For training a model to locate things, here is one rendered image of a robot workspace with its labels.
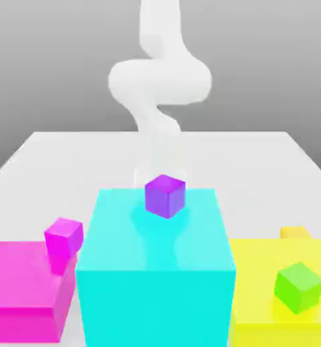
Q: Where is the large pink box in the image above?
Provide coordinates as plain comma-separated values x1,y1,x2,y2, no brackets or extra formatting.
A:
0,240,79,344

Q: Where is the small purple cube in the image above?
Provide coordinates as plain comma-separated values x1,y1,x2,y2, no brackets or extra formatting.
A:
144,173,187,220

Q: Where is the large yellow box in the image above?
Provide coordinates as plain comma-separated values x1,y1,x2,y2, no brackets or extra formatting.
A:
227,237,321,347

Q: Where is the small green cube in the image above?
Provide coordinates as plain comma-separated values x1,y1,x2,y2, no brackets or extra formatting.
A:
273,262,321,316

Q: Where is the small magenta cube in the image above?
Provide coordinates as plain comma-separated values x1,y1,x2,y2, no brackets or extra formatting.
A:
43,217,84,275

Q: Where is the small orange cube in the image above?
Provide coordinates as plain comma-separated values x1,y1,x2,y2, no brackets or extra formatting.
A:
280,226,312,240

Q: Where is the large cyan box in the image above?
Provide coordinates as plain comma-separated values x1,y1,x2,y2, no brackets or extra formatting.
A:
75,187,237,347

